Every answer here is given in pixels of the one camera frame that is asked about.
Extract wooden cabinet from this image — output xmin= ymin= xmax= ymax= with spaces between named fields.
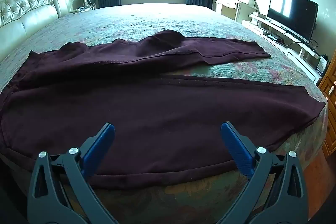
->
xmin=317 ymin=51 xmax=336 ymax=159

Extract black flat screen television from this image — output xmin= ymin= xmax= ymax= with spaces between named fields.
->
xmin=267 ymin=0 xmax=319 ymax=43

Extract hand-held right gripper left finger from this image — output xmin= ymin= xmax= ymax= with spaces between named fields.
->
xmin=27 ymin=122 xmax=117 ymax=224

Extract dark maroon pants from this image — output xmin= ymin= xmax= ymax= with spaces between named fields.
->
xmin=0 ymin=29 xmax=326 ymax=189

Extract cream dressing table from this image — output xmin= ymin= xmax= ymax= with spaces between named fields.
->
xmin=211 ymin=0 xmax=259 ymax=24

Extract small black labelled device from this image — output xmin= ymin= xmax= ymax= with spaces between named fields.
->
xmin=316 ymin=55 xmax=330 ymax=75

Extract bed with floral bedspread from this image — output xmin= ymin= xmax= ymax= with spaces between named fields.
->
xmin=0 ymin=3 xmax=329 ymax=224

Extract white television stand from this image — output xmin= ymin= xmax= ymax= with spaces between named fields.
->
xmin=241 ymin=12 xmax=323 ymax=84

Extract cream tufted leather headboard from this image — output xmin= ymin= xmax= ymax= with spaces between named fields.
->
xmin=0 ymin=0 xmax=71 ymax=62

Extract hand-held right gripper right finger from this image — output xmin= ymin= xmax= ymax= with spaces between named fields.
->
xmin=218 ymin=121 xmax=311 ymax=224

